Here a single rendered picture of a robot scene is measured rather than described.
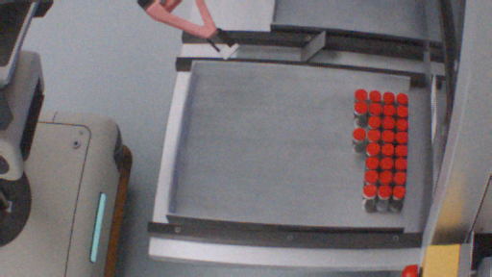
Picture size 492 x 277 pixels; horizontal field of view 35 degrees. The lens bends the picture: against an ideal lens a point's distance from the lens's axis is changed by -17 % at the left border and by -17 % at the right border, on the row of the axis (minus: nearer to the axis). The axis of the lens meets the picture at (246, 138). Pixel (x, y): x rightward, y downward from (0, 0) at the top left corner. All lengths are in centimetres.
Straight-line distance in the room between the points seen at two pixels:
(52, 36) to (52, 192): 79
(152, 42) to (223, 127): 126
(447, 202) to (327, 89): 42
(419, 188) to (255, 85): 31
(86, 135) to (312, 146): 90
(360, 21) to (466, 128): 62
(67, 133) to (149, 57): 52
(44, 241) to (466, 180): 126
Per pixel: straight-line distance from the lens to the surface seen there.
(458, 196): 103
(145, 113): 247
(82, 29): 271
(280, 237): 125
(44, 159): 213
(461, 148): 93
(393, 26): 148
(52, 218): 205
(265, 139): 135
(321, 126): 136
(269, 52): 144
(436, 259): 110
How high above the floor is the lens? 203
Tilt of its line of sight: 58 degrees down
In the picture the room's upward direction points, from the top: 8 degrees counter-clockwise
